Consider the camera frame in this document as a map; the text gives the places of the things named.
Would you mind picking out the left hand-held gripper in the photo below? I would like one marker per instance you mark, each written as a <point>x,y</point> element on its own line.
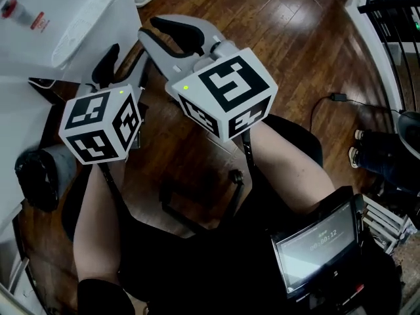
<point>98,126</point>

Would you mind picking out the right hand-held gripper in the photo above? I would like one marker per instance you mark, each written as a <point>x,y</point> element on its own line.
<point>229,90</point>

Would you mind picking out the white cabinet door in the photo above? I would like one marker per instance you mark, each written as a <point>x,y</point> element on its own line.
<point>19,117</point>

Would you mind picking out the person's right forearm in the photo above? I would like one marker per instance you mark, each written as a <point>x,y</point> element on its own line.
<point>288,172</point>

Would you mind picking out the person's left forearm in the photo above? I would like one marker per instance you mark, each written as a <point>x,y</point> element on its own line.
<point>95,228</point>

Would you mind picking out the white water dispenser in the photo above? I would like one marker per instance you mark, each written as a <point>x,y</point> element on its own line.
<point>42,48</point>

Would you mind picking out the white slotted drip tray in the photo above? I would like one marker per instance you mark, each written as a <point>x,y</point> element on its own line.
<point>85,21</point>

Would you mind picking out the black metal stand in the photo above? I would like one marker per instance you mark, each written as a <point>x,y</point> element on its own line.
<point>234,195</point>

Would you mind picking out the black metal railing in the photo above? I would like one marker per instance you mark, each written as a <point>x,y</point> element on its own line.
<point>390,8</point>

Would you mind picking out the person's black clothing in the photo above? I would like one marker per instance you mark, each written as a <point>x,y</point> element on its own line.
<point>213,274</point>

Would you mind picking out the white furniture panel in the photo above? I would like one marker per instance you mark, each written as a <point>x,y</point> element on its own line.
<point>13,284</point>

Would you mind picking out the black screen device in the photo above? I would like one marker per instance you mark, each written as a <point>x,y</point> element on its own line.
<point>315,248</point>

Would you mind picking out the white slatted rack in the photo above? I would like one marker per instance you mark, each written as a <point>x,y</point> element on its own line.
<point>384,222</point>

